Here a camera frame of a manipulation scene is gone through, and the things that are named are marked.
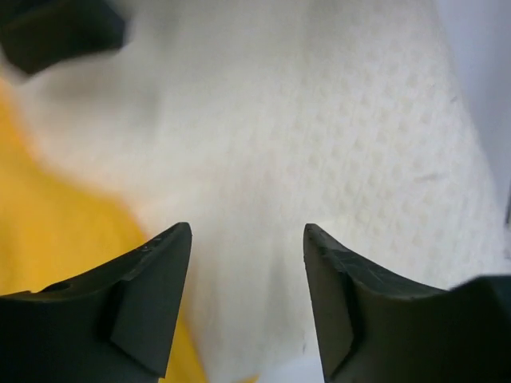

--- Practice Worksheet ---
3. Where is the cream white pillow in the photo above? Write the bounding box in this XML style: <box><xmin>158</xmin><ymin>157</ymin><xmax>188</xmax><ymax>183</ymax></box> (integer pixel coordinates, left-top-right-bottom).
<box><xmin>1</xmin><ymin>1</ymin><xmax>510</xmax><ymax>382</ymax></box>

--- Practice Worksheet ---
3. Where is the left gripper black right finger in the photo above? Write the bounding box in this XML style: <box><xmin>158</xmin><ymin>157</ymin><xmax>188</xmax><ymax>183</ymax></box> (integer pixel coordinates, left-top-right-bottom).
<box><xmin>303</xmin><ymin>223</ymin><xmax>510</xmax><ymax>382</ymax></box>

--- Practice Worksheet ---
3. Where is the yellow pillowcase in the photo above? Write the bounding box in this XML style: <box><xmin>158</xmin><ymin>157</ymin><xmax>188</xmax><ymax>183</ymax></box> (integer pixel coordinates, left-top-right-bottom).
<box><xmin>1</xmin><ymin>85</ymin><xmax>206</xmax><ymax>382</ymax></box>

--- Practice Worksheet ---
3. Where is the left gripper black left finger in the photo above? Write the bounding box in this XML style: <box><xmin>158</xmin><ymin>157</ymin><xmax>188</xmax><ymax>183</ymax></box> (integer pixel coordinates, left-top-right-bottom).
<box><xmin>1</xmin><ymin>223</ymin><xmax>192</xmax><ymax>382</ymax></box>

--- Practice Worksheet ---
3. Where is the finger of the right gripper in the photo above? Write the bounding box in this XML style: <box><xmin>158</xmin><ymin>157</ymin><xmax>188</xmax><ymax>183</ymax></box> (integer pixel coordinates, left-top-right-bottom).
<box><xmin>1</xmin><ymin>0</ymin><xmax>128</xmax><ymax>75</ymax></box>

